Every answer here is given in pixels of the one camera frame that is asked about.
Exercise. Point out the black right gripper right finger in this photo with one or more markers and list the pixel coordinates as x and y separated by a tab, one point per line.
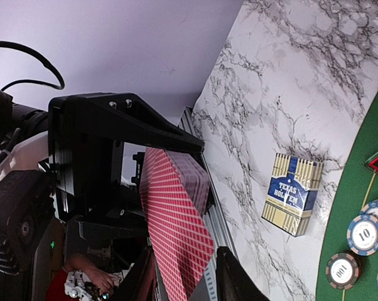
233	283

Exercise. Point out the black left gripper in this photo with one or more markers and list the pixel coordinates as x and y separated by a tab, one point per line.
86	135

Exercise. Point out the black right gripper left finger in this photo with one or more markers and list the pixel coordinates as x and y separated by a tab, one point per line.
139	282

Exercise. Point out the red card being dealt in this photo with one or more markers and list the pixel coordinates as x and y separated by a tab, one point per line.
182	245

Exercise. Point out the brown 100 chips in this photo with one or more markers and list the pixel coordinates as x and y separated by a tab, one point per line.
343	270

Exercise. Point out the blue tan chips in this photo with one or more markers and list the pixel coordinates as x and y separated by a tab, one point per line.
362	232

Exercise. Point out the red backed card deck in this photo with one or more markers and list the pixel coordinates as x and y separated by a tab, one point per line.
175	179

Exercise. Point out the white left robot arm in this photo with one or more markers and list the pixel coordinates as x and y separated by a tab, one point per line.
27	200

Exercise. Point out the blue texas holdem card box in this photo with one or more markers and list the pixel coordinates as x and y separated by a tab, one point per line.
292	192

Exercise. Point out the person's hand background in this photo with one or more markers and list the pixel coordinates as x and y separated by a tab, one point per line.
78	262

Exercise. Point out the green round poker mat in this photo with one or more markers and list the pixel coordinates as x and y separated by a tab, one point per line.
358	185

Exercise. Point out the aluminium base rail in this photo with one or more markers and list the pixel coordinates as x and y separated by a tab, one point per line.
216	224

